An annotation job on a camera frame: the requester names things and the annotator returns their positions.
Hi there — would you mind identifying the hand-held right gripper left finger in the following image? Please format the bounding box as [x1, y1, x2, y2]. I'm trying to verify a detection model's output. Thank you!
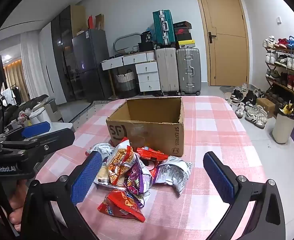
[21, 151, 103, 240]

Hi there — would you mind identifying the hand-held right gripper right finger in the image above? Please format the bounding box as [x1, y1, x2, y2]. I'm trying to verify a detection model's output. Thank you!
[203, 152, 286, 240]

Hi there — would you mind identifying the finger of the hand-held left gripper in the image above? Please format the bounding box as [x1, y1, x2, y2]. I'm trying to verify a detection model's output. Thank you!
[24, 128, 75, 156]
[0, 121, 50, 142]

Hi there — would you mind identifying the beige snack packet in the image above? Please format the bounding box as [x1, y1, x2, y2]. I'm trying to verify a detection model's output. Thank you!
[94, 162, 112, 185]

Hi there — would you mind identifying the white printed snack packet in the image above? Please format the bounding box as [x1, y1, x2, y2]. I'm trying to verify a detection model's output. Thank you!
[86, 142, 112, 160]

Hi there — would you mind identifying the orange noodle snack packet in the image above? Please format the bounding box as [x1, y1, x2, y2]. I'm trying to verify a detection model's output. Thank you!
[107, 137, 137, 187]

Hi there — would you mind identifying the red triangular snack packet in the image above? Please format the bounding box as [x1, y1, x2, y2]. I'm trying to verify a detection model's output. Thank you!
[98, 190, 146, 222]

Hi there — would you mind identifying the silver white snack packet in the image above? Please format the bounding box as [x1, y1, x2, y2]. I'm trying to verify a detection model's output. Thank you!
[153, 156, 193, 197]

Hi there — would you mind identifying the purple snack packet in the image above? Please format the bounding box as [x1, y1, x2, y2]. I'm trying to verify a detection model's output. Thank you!
[124, 155, 153, 200]

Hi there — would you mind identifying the small red snack packet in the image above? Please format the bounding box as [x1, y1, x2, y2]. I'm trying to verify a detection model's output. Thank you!
[136, 146, 169, 162]

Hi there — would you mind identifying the brown cardboard box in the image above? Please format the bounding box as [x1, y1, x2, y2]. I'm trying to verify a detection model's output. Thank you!
[106, 97, 185, 157]

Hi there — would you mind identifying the person's left hand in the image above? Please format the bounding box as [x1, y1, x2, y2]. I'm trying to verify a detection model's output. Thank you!
[8, 179, 32, 232]

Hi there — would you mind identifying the white side table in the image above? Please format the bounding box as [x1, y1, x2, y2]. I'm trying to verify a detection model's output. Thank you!
[49, 122, 74, 132]

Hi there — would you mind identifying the white lidded bin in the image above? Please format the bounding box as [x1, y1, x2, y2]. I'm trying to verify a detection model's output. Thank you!
[28, 106, 52, 125]

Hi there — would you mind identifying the striped floor rug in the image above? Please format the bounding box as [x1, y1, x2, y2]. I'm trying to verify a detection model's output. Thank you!
[71, 100, 116, 123]

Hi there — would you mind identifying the beige curtain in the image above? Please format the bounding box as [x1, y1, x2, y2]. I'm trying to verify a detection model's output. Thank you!
[4, 60, 30, 102]

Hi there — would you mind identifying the white curtain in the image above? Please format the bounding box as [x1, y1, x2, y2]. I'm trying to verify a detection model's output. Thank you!
[21, 31, 41, 100]

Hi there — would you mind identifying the pile of sneakers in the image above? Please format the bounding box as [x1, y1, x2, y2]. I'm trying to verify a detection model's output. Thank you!
[224, 83, 268, 129]

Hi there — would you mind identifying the dark glass cabinet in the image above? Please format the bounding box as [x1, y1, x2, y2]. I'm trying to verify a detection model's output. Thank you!
[51, 5, 79, 103]

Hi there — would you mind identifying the cream waste bin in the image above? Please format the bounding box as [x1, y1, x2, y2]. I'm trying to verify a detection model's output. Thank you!
[272, 104, 294, 144]

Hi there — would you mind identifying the dark grey refrigerator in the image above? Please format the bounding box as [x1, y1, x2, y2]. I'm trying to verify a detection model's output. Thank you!
[72, 29, 112, 102]

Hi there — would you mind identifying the small cardboard carton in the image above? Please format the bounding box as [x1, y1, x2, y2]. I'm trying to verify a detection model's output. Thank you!
[255, 97, 276, 118]

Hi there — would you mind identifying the woven laundry basket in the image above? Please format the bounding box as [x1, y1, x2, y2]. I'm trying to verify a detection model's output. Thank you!
[116, 69, 137, 98]

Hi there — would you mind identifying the grey door mat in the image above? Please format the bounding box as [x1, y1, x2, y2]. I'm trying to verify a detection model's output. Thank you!
[219, 85, 240, 93]

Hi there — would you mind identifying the white drawer desk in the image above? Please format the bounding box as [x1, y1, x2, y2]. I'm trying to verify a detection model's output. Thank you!
[101, 51, 161, 93]

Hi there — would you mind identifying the grey suitcase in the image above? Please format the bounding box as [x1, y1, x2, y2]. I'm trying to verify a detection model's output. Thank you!
[176, 48, 202, 96]

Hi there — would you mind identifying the tall brown carton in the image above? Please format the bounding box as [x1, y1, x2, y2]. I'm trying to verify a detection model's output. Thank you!
[71, 5, 86, 38]

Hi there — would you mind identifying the beige suitcase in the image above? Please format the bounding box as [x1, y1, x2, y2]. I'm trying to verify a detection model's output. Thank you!
[155, 47, 180, 96]

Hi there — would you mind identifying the wooden door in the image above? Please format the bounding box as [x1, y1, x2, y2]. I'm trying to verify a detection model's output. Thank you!
[193, 0, 250, 87]

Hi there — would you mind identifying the brown paper bag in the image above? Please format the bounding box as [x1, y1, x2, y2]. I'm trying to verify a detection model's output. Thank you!
[95, 14, 105, 30]

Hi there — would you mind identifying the black bag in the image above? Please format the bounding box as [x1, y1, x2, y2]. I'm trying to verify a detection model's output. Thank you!
[139, 31, 154, 52]

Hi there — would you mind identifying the shoe rack with shoes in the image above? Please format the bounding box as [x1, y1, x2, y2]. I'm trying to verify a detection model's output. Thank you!
[262, 35, 294, 93]

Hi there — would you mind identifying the black yellow shoebox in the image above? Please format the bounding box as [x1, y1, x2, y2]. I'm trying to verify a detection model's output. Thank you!
[176, 39, 196, 49]

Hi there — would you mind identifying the black red shoebox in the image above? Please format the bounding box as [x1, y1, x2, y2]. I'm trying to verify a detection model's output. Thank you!
[174, 28, 193, 36]

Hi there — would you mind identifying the teal suitcase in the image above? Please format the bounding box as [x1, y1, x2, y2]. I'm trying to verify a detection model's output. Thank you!
[152, 10, 176, 48]

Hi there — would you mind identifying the grey curved frame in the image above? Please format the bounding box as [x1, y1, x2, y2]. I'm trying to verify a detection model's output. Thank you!
[113, 32, 142, 53]

